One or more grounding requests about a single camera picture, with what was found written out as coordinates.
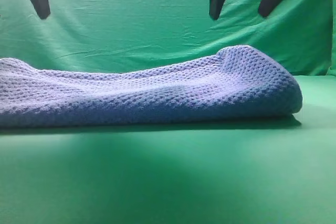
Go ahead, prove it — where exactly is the blue waffle-weave towel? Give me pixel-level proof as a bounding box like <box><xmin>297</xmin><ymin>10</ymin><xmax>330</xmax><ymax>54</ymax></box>
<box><xmin>1</xmin><ymin>45</ymin><xmax>303</xmax><ymax>128</ymax></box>

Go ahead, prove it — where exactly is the green backdrop cloth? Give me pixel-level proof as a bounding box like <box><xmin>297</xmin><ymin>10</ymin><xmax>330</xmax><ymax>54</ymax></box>
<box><xmin>1</xmin><ymin>0</ymin><xmax>335</xmax><ymax>75</ymax></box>

